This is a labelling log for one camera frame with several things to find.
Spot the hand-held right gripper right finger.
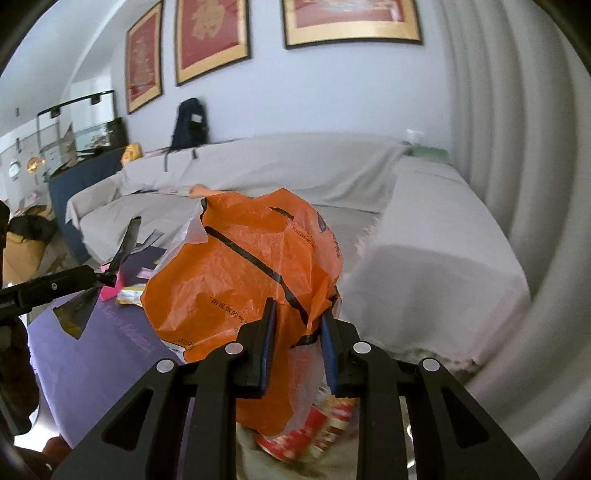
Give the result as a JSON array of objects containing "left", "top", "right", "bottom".
[{"left": 320, "top": 310, "right": 541, "bottom": 480}]

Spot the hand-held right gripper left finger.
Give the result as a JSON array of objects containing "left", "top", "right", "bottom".
[{"left": 51, "top": 298, "right": 279, "bottom": 480}]

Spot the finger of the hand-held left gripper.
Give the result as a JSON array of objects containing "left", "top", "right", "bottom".
[{"left": 18, "top": 264, "right": 118, "bottom": 309}]

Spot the red snack packet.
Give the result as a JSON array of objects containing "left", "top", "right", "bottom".
[{"left": 256, "top": 397, "right": 359, "bottom": 462}]

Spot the yellow snack packet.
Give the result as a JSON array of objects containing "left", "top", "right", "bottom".
[{"left": 115, "top": 285, "right": 149, "bottom": 306}]

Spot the orange plastic bag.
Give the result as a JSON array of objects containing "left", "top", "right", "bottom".
[{"left": 141, "top": 188, "right": 345, "bottom": 437}]

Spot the cardboard box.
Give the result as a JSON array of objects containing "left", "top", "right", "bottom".
[{"left": 2, "top": 235, "right": 48, "bottom": 283}]

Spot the pink carton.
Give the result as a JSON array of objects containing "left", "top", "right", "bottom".
[{"left": 102, "top": 272, "right": 128, "bottom": 302}]

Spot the black bag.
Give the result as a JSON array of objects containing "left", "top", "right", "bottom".
[{"left": 7, "top": 215, "right": 59, "bottom": 244}]

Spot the navy covered furniture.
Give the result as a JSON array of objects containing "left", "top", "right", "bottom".
[{"left": 48, "top": 148, "right": 126, "bottom": 265}]

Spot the white fringed cloth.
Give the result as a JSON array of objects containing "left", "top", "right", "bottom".
[{"left": 339, "top": 154, "right": 532, "bottom": 371}]

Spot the glass fish tank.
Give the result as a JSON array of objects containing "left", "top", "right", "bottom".
[{"left": 36, "top": 90, "right": 128, "bottom": 163}]

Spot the orange back scratcher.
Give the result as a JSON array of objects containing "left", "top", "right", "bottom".
[{"left": 190, "top": 184, "right": 237, "bottom": 198}]

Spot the grey covered sofa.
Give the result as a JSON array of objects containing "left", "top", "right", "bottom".
[{"left": 65, "top": 133, "right": 532, "bottom": 365}]

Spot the dark blue backpack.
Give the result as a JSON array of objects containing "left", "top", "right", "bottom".
[{"left": 164, "top": 98, "right": 208, "bottom": 171}]

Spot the green box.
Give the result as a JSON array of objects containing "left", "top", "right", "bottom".
[{"left": 409, "top": 145, "right": 450, "bottom": 161}]

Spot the tall red framed picture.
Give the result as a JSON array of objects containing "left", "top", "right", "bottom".
[{"left": 124, "top": 0, "right": 164, "bottom": 114}]

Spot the square red framed picture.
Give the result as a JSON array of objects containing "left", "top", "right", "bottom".
[{"left": 174, "top": 0, "right": 252, "bottom": 87}]

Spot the white curtain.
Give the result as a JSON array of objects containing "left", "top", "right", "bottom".
[{"left": 438, "top": 0, "right": 591, "bottom": 480}]

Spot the wide red framed picture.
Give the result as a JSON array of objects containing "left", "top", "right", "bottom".
[{"left": 281, "top": 0, "right": 424, "bottom": 49}]

